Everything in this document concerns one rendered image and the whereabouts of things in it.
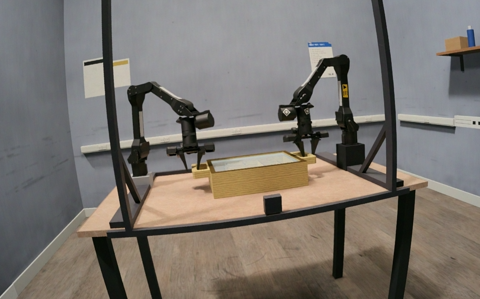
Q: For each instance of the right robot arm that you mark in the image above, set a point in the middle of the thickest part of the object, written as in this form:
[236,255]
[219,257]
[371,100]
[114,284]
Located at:
[344,116]

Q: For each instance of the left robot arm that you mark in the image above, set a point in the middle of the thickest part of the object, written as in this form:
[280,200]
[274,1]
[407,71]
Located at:
[140,147]

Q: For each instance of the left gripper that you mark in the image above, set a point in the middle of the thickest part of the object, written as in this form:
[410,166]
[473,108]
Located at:
[190,145]

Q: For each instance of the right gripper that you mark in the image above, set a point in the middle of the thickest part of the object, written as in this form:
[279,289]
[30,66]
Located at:
[305,127]

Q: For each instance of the wooden maze board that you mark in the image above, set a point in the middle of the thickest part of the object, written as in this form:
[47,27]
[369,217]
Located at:
[255,173]

